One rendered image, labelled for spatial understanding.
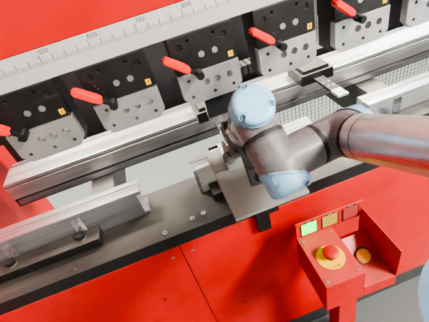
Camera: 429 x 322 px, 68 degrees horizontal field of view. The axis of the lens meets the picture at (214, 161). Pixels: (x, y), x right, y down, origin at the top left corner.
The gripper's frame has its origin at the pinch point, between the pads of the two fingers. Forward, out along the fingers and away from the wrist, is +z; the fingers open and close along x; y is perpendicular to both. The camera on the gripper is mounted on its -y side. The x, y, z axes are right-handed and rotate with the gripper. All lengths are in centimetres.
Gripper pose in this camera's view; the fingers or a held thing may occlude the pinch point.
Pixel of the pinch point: (241, 158)
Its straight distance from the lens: 85.2
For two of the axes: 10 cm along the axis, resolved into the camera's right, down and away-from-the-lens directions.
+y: -3.3, -9.2, 1.9
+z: 0.1, 2.0, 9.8
